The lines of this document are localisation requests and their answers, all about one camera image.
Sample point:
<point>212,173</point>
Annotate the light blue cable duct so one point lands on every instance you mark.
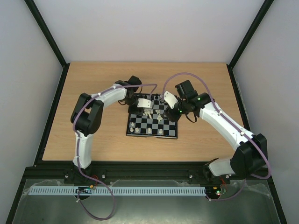
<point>117,191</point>

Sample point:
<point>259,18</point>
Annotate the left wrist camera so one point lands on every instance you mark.
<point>144,103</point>

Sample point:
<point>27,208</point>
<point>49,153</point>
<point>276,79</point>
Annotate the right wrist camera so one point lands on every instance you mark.
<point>170,99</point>

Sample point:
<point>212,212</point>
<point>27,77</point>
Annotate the white king piece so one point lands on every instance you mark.
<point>148,113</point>

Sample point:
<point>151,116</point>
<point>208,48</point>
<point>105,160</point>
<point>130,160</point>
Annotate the black and grey chessboard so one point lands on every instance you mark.
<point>170,129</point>

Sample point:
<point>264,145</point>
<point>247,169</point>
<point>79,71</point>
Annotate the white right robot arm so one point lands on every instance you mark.
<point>250,150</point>

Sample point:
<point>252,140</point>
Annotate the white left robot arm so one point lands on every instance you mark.
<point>87,114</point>

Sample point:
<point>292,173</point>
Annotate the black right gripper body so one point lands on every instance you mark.
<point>171,114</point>

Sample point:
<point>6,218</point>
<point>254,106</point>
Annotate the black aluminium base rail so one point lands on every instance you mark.
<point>107,172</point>

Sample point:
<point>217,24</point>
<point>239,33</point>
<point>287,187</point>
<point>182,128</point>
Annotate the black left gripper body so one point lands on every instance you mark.
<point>131,110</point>

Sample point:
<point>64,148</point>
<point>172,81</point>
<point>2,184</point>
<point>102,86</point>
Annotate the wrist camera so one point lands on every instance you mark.
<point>144,103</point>
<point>170,99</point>

